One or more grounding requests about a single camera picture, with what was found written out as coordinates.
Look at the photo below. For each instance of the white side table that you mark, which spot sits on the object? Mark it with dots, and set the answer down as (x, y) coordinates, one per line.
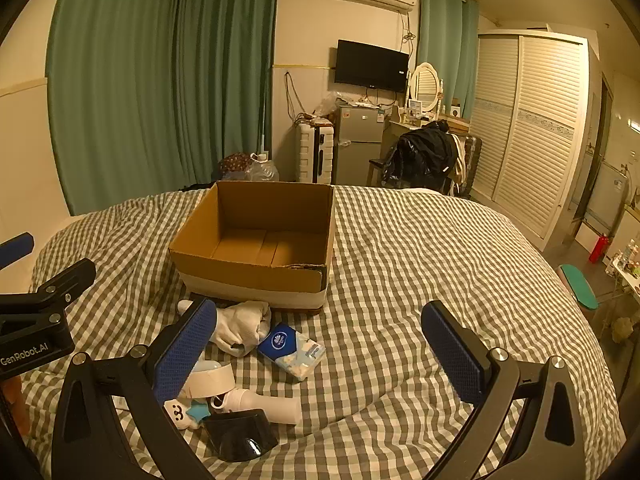
(625, 275)

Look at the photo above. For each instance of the brown patterned bag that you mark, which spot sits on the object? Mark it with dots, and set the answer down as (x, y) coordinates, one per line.
(234, 166)

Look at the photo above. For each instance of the white cloth glove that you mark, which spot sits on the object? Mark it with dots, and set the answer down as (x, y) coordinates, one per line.
(240, 325)

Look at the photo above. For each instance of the clear water jug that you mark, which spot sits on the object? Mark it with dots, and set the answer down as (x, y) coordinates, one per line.
(262, 170)

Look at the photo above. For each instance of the grey checked blanket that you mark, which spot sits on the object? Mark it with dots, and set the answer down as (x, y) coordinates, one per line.
(425, 260)

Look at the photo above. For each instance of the small white plush toy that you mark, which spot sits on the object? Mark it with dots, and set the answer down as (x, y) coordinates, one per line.
(176, 411)

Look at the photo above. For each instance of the white tape roll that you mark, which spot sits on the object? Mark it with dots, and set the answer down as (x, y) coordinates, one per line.
(215, 385)

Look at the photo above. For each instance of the red fire extinguisher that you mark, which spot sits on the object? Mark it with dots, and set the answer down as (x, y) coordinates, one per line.
(598, 250)

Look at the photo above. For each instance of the dark wooden chair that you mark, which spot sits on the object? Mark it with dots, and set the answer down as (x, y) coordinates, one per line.
(375, 170)

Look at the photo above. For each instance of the narrow green curtain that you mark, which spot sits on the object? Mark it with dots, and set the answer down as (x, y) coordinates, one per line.
(445, 35)

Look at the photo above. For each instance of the black jacket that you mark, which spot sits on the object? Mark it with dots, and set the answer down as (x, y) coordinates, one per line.
(425, 157)

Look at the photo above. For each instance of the oval white vanity mirror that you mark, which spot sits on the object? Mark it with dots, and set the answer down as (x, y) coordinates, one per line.
(426, 85)

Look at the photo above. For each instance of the green stool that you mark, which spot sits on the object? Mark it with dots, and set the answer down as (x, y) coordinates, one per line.
(580, 285)

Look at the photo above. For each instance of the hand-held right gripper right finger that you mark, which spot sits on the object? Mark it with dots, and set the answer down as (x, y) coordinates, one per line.
(455, 357)

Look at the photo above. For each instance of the clear plastic bag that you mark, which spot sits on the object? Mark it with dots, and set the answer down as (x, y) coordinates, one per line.
(327, 105)

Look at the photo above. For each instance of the white appliance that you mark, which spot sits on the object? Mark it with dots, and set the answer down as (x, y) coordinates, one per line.
(605, 205)

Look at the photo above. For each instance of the black wall television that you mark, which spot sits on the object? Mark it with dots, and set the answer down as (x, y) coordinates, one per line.
(370, 65)

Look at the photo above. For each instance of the blue tissue pack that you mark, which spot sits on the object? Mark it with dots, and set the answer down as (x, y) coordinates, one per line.
(290, 352)

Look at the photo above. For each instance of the white louvred wardrobe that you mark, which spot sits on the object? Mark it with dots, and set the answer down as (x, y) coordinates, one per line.
(530, 135)

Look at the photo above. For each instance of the wide green curtain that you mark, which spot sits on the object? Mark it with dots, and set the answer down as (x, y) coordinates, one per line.
(150, 85)

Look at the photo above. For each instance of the brown cardboard box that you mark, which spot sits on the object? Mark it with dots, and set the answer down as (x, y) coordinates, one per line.
(250, 270)

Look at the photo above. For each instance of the white plastic bottle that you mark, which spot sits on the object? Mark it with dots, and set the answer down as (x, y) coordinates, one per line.
(270, 407)

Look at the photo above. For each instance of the white suitcase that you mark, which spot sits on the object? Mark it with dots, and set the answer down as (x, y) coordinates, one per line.
(314, 152)

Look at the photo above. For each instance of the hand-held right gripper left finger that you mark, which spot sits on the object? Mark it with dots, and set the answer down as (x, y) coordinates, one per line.
(182, 360)

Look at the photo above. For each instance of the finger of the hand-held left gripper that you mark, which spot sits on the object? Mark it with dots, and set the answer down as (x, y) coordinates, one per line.
(17, 246)
(55, 285)

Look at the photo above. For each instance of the silver fridge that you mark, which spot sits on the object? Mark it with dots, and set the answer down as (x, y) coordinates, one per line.
(357, 145)

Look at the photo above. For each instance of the white dressing table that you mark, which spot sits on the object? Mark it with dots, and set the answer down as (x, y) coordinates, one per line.
(397, 127)

